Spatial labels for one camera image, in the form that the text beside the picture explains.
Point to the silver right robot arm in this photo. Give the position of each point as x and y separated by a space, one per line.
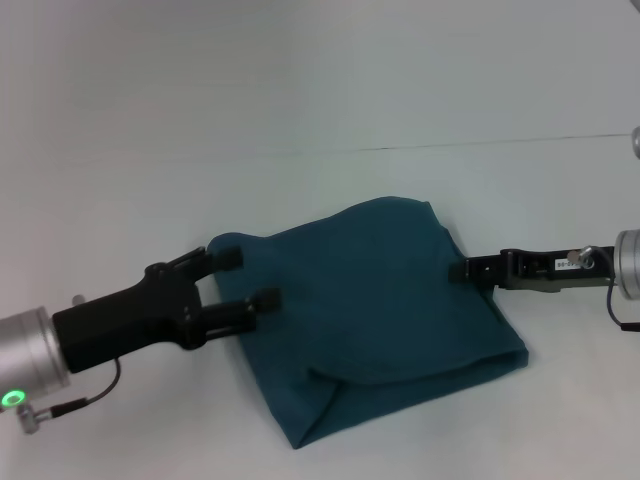
629 265

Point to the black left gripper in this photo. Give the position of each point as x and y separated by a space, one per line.
130 320

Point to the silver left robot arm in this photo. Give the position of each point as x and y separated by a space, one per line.
27 350

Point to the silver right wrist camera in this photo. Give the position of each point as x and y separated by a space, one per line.
636 142

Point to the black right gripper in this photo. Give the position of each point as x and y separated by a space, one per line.
560 270

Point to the blue shirt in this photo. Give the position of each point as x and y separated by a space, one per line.
375 310

